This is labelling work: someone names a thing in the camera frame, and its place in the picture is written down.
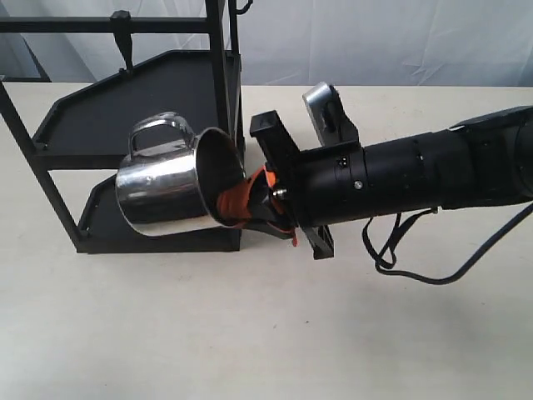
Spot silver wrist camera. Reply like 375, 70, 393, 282
302, 82, 359, 147

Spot black metal shelf rack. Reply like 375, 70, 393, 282
1, 1, 244, 254

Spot stainless steel mug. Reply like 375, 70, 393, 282
115, 112, 246, 237

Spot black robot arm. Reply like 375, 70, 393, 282
217, 107, 532, 259

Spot black cable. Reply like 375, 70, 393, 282
362, 199, 533, 286

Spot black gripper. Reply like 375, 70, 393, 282
217, 110, 366, 259

